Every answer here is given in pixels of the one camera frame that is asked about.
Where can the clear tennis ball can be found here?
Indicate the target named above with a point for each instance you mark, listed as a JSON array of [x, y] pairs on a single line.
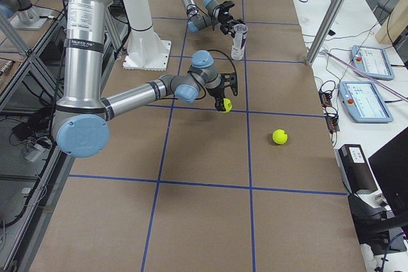
[[239, 41]]

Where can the yellow tennis ball Roland Garros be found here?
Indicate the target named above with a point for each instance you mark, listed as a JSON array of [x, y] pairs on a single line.
[[227, 105]]

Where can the yellow tennis ball Wilson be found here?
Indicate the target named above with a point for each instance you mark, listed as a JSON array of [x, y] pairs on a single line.
[[279, 136]]

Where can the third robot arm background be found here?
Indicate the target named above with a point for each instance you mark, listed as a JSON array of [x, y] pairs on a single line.
[[28, 16]]

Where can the small black electronics board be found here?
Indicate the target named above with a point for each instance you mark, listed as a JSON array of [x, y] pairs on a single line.
[[329, 111]]

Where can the near teach pendant tablet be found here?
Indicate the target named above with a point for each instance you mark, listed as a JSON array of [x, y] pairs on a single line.
[[364, 103]]

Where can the teach pendant tablet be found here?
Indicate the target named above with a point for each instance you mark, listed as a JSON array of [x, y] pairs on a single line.
[[364, 103], [373, 61]]

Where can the far teach pendant tablet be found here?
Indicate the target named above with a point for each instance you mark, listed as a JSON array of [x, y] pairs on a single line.
[[373, 61]]

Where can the black box with white label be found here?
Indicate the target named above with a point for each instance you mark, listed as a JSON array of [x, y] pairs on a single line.
[[356, 169]]

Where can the black computer monitor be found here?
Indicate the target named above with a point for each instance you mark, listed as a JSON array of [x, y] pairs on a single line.
[[389, 166]]

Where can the white pedestal column with base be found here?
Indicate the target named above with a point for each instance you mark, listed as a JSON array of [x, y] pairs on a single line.
[[145, 49]]

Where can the aluminium frame post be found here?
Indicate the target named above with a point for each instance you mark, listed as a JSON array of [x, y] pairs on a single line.
[[328, 20]]

